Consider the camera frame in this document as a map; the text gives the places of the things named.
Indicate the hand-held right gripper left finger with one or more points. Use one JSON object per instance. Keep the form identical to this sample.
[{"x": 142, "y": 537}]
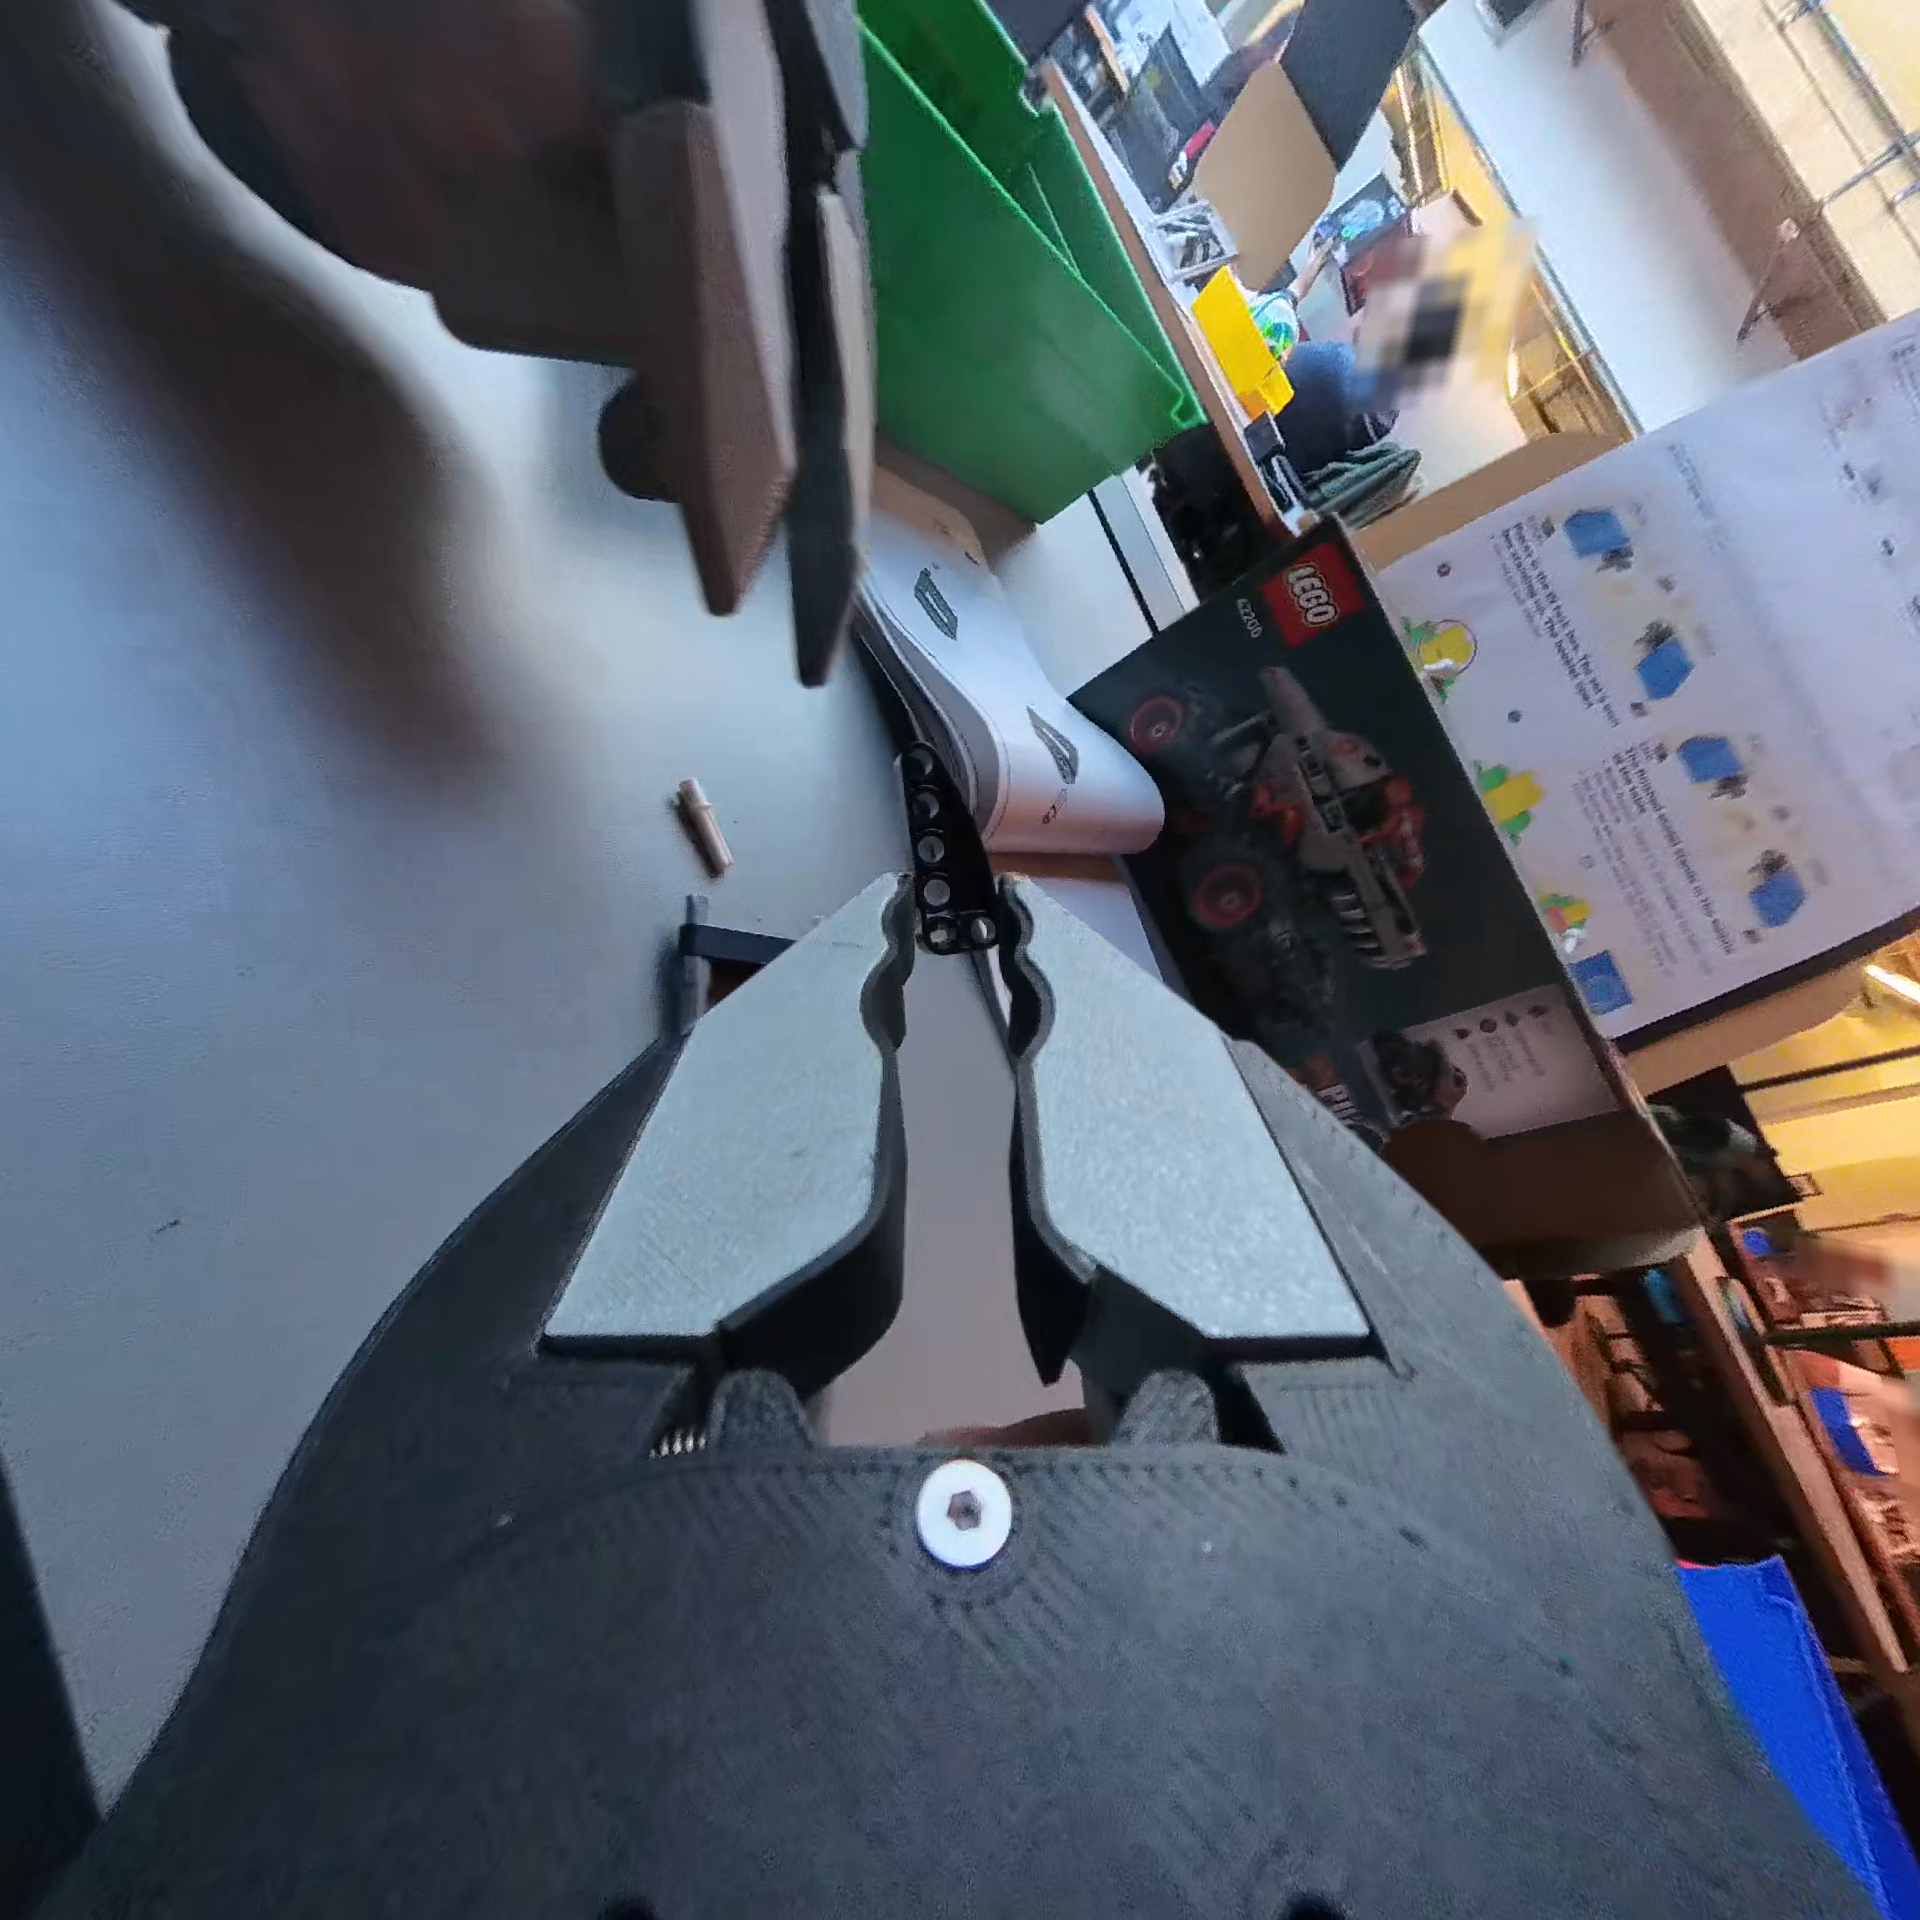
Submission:
[{"x": 720, "y": 1171}]

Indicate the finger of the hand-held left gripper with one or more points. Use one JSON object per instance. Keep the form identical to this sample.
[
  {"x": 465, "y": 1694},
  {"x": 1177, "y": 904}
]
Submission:
[
  {"x": 840, "y": 391},
  {"x": 720, "y": 374}
]

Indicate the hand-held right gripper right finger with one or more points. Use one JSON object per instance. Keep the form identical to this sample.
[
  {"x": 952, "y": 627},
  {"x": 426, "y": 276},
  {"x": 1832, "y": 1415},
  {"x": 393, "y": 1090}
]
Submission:
[{"x": 1185, "y": 1171}]

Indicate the black lego beam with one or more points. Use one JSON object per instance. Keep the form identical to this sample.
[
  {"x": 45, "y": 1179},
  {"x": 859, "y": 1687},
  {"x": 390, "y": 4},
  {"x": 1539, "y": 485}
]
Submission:
[{"x": 932, "y": 841}]

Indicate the black lego axle piece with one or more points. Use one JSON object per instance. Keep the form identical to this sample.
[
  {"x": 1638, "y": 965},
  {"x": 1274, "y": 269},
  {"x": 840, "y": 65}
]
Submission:
[{"x": 735, "y": 945}]

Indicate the tan lego pin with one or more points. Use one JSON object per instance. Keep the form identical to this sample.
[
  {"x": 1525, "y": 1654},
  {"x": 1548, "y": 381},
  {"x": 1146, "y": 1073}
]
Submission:
[{"x": 702, "y": 829}]

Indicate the black lego box red truck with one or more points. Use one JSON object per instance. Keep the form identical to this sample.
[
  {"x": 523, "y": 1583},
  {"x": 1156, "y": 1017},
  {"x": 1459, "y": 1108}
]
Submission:
[{"x": 1321, "y": 841}]

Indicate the green plastic bin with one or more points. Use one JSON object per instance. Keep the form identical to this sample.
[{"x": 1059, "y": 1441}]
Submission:
[{"x": 990, "y": 331}]

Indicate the white instruction booklet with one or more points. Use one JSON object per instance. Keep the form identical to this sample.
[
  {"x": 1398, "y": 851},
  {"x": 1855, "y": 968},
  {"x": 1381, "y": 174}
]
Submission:
[{"x": 974, "y": 675}]

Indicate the yellow plastic bin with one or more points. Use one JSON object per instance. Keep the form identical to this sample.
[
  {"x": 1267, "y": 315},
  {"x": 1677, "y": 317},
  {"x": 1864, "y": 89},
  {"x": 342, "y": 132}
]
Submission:
[{"x": 1238, "y": 339}]

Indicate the brown cardboard sheet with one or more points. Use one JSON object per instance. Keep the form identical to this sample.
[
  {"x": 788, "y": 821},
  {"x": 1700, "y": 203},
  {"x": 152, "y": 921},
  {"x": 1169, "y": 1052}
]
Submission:
[{"x": 1268, "y": 172}]

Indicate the white instruction poster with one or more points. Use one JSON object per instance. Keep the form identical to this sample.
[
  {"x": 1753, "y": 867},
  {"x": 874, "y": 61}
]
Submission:
[{"x": 1725, "y": 675}]

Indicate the blue plastic bin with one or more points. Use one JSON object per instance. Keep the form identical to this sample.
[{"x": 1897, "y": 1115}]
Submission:
[{"x": 1801, "y": 1725}]

